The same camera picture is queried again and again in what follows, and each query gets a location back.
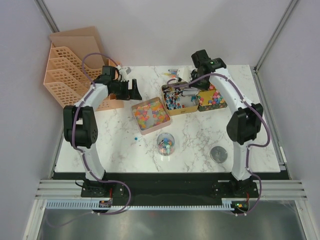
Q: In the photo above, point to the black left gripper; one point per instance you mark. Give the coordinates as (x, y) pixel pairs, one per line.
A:
(133, 94)

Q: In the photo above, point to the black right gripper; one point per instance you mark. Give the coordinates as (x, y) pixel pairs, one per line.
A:
(204, 87)

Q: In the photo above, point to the gold tin of star candies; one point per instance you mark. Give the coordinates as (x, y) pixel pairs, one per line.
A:
(210, 99)

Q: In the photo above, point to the gold tin of lollipops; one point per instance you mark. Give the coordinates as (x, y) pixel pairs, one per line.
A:
(176, 104)

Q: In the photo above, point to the pink tray of gummy candies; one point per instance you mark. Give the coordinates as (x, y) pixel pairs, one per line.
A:
(151, 115)

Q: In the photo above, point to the shiny metal scoop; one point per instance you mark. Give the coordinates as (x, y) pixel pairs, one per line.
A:
(188, 91)

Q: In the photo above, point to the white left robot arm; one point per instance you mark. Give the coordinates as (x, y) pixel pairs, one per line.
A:
(80, 125)

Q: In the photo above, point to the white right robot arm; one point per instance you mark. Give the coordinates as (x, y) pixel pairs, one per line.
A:
(244, 124)

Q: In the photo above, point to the peach plastic file organizer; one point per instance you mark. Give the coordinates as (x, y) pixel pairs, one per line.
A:
(66, 77)

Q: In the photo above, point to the clear glass jar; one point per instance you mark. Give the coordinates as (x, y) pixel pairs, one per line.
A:
(165, 143)

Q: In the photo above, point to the silver round jar lid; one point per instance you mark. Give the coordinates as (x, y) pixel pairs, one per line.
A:
(218, 154)

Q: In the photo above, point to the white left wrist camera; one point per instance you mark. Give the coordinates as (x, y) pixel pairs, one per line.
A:
(123, 72)

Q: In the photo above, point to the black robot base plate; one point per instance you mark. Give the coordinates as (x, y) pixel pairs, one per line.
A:
(177, 188)

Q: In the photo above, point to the light blue cable duct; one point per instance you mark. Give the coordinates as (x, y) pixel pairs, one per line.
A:
(89, 204)

